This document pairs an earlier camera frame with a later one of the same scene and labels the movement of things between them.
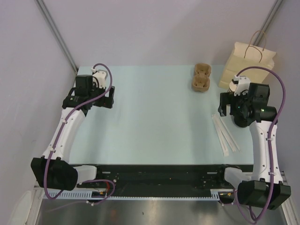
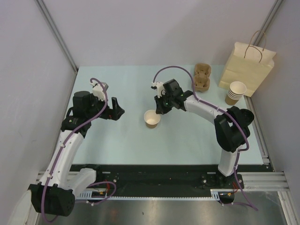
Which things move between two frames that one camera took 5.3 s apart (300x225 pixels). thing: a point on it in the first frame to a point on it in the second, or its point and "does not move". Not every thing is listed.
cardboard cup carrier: x=201 y=81 does not move
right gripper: x=224 y=100 to x=160 y=109
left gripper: x=106 y=101 to x=113 y=114
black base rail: x=164 y=177 does not move
